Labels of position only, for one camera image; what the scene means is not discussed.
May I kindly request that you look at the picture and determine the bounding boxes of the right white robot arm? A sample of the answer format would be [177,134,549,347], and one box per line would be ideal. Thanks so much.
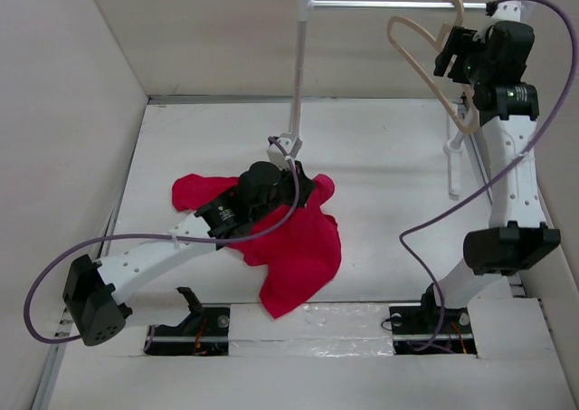
[391,21,561,338]

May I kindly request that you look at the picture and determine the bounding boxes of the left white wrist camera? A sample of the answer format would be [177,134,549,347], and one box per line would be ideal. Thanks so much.
[267,133,302,167]

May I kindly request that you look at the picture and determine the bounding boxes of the red t shirt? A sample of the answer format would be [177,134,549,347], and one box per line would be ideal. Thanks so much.
[172,174,342,319]

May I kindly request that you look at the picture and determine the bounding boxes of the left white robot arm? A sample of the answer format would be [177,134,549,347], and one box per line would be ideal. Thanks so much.
[62,161,316,347]

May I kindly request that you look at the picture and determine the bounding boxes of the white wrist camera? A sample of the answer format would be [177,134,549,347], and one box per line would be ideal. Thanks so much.
[474,0,534,40]
[267,133,302,167]

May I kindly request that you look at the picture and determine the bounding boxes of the beige wooden hanger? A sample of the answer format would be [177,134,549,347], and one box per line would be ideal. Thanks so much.
[386,0,480,135]

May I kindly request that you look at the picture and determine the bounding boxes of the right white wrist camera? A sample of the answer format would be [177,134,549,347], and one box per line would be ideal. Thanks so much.
[474,0,534,40]

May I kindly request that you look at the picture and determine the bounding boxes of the white metal clothes rack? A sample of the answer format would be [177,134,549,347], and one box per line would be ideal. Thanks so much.
[284,0,541,199]

